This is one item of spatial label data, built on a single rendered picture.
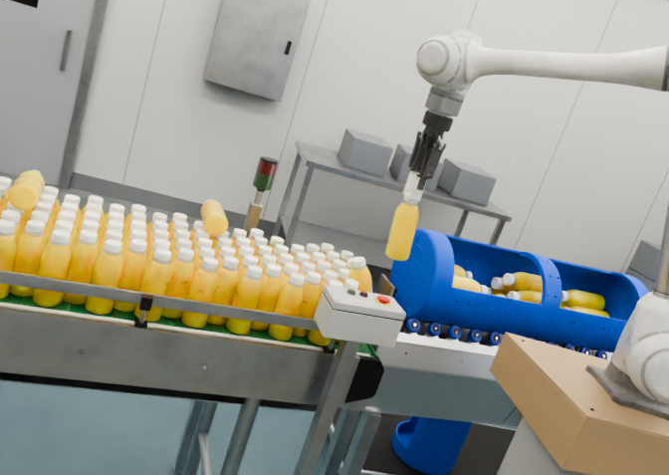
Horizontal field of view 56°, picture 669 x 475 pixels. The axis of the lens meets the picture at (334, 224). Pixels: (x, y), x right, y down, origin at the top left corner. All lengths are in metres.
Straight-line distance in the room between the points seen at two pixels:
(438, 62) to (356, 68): 3.77
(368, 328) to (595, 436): 0.56
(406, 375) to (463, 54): 1.00
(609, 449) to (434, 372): 0.68
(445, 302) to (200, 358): 0.73
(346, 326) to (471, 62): 0.69
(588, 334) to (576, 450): 0.85
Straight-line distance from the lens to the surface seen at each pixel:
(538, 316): 2.11
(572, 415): 1.47
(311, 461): 1.84
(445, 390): 2.12
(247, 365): 1.71
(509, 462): 1.84
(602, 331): 2.30
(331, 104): 5.18
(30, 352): 1.67
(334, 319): 1.56
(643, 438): 1.54
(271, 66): 4.87
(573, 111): 5.91
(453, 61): 1.44
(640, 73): 1.59
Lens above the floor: 1.67
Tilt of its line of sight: 15 degrees down
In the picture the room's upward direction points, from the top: 18 degrees clockwise
